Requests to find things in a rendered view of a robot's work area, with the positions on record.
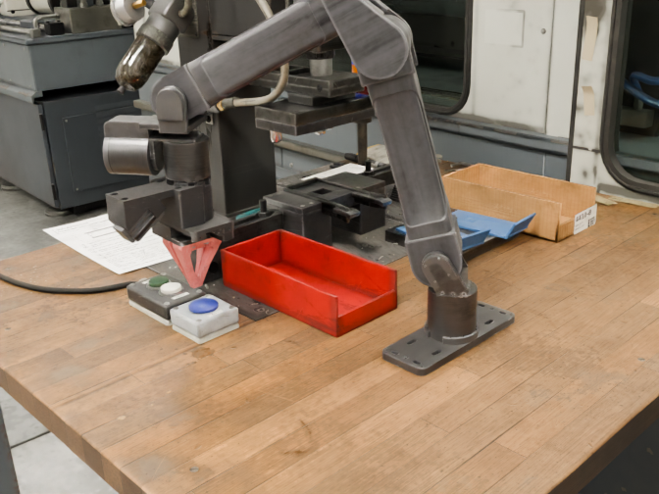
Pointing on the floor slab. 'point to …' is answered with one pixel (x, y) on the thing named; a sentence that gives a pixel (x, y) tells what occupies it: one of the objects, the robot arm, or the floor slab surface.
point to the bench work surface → (349, 378)
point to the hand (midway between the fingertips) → (196, 280)
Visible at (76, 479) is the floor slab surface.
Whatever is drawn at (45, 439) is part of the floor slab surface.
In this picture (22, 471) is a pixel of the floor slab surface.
